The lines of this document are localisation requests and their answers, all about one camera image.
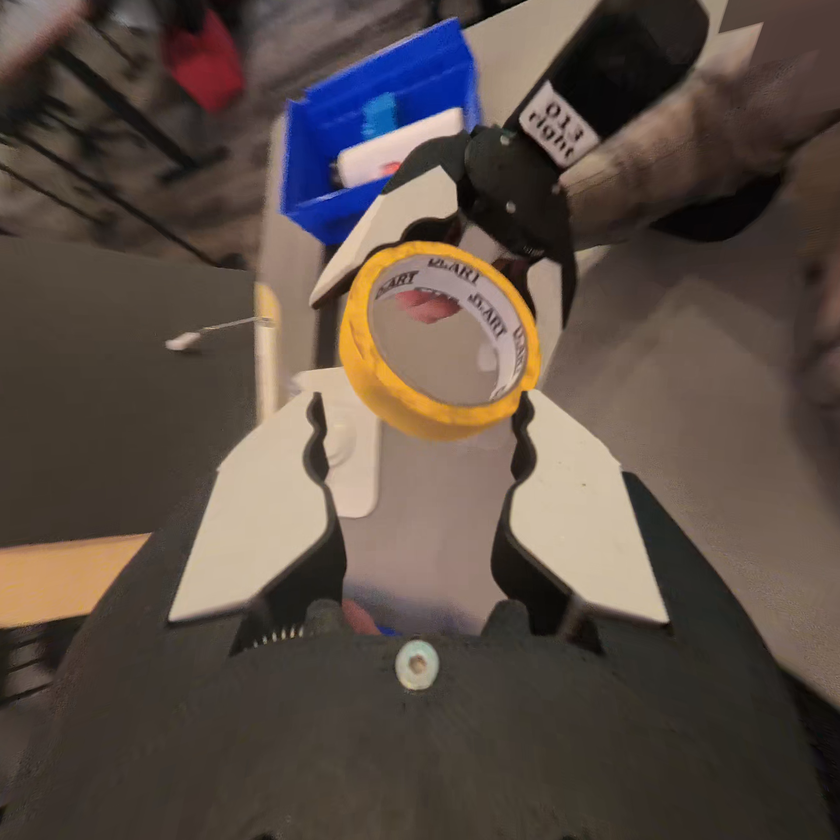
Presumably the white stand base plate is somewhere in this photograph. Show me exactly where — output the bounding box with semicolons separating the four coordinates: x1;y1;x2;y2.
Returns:
289;367;383;518

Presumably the blue plastic bin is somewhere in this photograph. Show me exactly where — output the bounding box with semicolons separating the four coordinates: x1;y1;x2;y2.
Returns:
281;16;483;245

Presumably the wooden board with black panel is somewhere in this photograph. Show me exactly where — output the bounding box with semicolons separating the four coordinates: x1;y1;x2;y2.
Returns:
0;236;284;627

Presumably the white marker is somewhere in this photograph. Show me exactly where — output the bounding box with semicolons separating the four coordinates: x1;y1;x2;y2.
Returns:
331;108;463;189

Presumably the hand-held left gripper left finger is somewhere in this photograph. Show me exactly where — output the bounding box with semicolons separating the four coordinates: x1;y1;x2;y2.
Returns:
167;392;347;623

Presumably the black metal frame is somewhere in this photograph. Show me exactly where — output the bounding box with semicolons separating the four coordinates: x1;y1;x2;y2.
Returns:
0;20;231;270

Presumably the person's right hand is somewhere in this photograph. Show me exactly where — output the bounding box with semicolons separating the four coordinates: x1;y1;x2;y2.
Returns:
395;292;462;325

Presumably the yellow masking tape roll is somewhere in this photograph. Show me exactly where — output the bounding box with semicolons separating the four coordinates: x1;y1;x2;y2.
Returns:
338;241;543;442

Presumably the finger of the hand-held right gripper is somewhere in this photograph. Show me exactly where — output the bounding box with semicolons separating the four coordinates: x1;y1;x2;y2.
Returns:
308;164;462;311
517;256;567;343

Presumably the light blue item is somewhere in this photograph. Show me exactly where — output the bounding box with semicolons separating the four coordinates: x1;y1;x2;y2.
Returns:
361;92;400;139

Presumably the small white plug cable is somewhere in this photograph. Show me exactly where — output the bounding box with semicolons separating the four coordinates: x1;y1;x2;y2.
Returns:
164;316;277;355

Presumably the red bag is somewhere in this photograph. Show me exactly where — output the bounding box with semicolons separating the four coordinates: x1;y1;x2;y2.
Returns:
161;10;247;112

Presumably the person's right forearm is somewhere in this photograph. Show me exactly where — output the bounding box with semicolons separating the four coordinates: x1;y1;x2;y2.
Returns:
559;49;840;249

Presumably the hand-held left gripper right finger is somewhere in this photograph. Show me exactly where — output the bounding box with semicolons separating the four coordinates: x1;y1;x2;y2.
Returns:
491;389;672;627

